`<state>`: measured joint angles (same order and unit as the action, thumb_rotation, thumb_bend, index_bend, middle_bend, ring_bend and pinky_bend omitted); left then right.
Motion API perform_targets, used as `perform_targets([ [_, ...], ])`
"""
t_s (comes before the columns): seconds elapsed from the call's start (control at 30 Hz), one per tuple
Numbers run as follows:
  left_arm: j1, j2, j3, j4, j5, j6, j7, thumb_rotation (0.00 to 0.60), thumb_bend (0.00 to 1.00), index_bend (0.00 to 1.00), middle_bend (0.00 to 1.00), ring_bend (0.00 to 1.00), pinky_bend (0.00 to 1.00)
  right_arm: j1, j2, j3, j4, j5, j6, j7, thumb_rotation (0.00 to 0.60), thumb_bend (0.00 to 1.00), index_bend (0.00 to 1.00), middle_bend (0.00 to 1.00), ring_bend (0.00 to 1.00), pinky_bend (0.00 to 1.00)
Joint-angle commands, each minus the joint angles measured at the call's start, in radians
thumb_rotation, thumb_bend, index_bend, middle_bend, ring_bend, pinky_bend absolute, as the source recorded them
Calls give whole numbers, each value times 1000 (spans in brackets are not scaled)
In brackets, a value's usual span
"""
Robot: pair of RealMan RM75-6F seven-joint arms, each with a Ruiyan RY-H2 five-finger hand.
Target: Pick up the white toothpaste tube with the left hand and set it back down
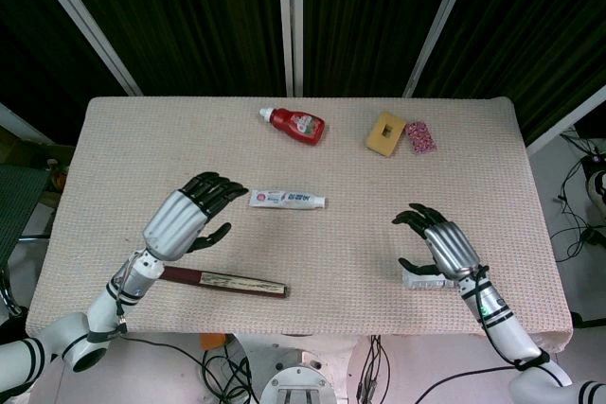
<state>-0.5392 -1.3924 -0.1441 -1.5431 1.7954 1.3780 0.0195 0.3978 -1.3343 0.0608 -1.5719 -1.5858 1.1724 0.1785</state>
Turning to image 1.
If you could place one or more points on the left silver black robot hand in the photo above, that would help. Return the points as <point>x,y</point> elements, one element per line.
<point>177,224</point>

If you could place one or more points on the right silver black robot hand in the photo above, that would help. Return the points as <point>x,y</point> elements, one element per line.
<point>450,245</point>

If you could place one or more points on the white toothpaste tube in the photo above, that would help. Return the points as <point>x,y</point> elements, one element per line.
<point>286,198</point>

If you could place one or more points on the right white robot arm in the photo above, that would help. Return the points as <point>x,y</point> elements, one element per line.
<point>502,328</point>

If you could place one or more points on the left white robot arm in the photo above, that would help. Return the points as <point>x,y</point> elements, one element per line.
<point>101,314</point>

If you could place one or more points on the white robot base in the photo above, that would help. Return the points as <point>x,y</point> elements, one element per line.
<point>297,382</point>

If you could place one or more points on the pink speckled sponge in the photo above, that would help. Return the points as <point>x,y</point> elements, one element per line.
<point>421,136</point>

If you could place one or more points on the orange plastic part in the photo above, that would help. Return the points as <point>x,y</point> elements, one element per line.
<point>211,341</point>

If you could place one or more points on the beige woven table cloth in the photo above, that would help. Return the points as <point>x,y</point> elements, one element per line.
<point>303,233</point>

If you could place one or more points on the tan wooden block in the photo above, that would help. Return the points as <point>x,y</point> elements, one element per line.
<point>384,134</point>

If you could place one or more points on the red ketchup bottle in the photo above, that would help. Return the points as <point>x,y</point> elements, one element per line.
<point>298,124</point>

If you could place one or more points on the white round device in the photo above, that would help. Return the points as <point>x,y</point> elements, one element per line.
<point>596,188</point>

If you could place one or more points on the green mesh panel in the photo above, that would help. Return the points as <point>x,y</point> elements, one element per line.
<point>19,205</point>

